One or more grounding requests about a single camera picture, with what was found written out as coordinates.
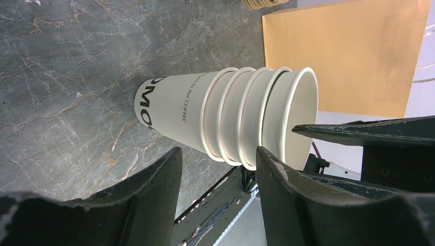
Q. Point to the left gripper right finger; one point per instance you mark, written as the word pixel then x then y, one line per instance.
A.
pixel 314 209

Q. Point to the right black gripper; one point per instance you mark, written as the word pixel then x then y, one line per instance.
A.
pixel 405 168

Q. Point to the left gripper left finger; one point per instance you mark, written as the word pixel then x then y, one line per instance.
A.
pixel 139 210

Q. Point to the stack of white paper cups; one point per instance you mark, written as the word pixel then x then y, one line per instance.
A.
pixel 227 114

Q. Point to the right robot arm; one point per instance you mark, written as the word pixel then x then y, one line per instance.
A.
pixel 316 164

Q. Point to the brown paper bag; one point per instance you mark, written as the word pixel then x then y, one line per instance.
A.
pixel 364 53

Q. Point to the brown cardboard cup carrier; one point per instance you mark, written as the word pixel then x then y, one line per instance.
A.
pixel 259 4

